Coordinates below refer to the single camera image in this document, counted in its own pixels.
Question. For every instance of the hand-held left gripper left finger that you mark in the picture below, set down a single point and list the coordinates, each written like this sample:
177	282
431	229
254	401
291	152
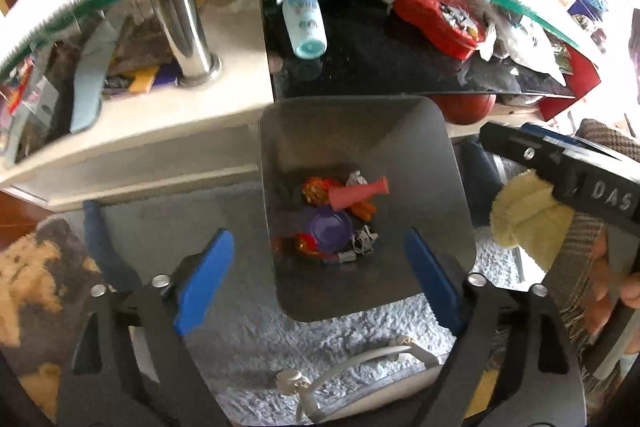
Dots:
202	282

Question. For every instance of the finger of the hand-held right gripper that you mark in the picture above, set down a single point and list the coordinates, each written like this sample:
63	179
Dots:
525	152
580	147

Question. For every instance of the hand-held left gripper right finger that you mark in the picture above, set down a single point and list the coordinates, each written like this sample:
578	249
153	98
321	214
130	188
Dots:
431	278

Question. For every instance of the silver foil wrapper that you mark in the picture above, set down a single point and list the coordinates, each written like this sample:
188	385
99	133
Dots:
366	239

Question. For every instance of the orange and white wrapper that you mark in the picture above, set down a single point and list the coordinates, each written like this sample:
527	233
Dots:
364	209

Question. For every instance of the red candy wrapper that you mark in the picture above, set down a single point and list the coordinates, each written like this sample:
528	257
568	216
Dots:
302	243

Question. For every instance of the pink paper cup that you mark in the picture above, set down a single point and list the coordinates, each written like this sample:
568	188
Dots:
357	194

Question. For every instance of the purple plastic bowl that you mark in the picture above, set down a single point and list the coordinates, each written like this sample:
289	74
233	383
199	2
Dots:
330	229

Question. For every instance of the orange snack wrapper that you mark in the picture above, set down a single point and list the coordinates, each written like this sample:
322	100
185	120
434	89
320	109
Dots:
316	189

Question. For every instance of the grey metal trash bin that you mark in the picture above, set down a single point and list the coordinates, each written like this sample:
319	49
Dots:
350	142

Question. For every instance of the person's right hand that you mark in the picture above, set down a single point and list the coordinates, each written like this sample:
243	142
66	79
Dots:
631	291

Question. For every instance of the red flat folder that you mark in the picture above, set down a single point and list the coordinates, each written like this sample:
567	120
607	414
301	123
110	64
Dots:
580	82

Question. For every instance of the yellow fluffy cloth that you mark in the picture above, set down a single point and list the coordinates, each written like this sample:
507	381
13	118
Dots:
530	222

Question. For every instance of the light grey shaggy rug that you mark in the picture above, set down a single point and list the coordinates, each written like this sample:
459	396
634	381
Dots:
240	342

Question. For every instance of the brown basketball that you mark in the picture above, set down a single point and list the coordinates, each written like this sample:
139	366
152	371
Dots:
465	108

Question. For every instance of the white table base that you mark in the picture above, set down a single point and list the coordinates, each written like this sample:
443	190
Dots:
165	142

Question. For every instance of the red plastic box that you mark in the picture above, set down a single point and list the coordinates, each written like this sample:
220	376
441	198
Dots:
435	19

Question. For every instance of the brown fluffy cloth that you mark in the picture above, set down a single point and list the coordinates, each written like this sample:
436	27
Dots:
35	287

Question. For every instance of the black glossy shelf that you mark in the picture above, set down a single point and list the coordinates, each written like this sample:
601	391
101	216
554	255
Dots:
360	67

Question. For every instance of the chrome table leg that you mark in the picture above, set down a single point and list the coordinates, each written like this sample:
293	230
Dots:
190	42

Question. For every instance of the light blue spray bottle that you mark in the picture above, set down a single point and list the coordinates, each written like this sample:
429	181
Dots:
302	19

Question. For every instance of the white curved plastic frame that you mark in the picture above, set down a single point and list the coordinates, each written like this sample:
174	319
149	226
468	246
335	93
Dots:
350	364

